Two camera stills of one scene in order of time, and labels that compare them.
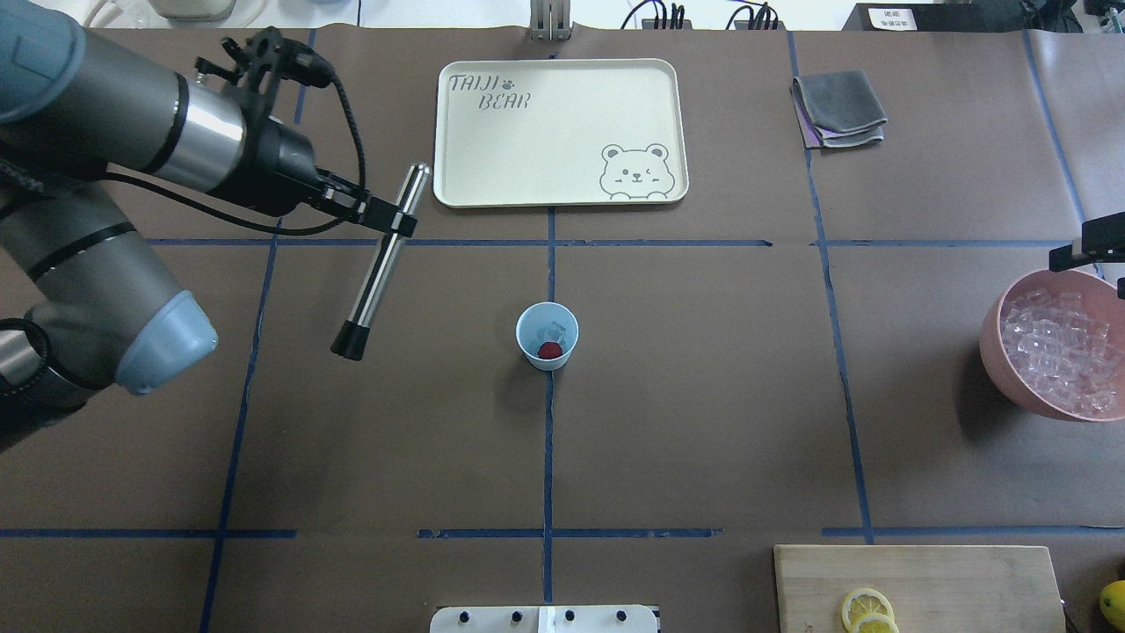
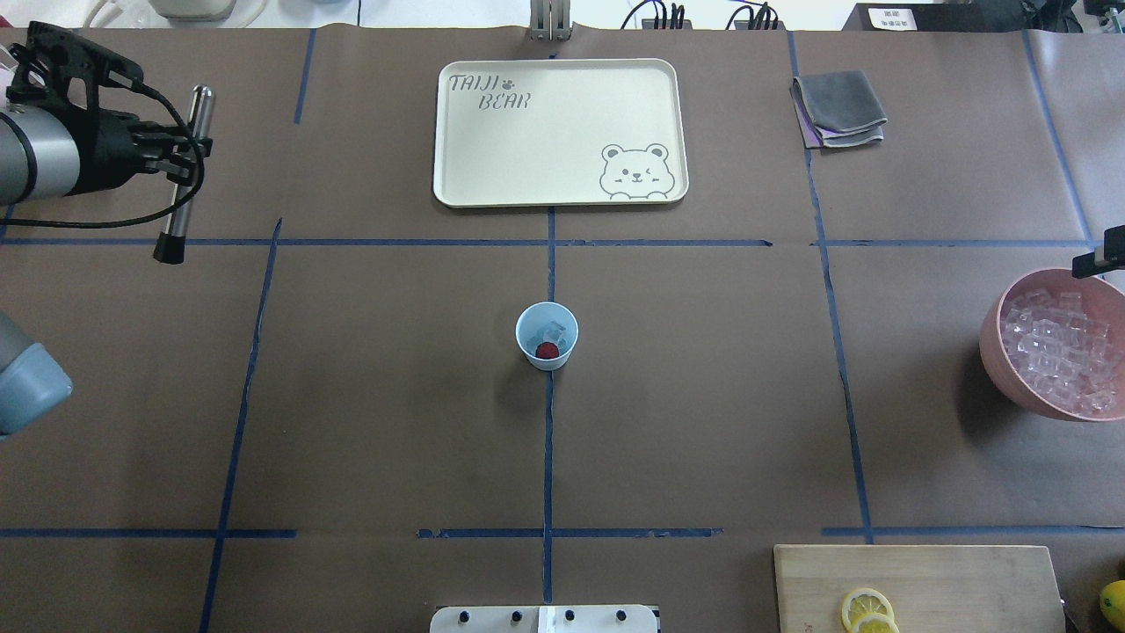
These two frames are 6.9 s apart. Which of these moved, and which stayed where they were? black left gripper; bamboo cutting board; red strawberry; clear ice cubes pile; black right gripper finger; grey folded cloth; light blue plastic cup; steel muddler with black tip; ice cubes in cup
Moved: steel muddler with black tip; black right gripper finger; black left gripper
Stayed: ice cubes in cup; grey folded cloth; red strawberry; bamboo cutting board; light blue plastic cup; clear ice cubes pile
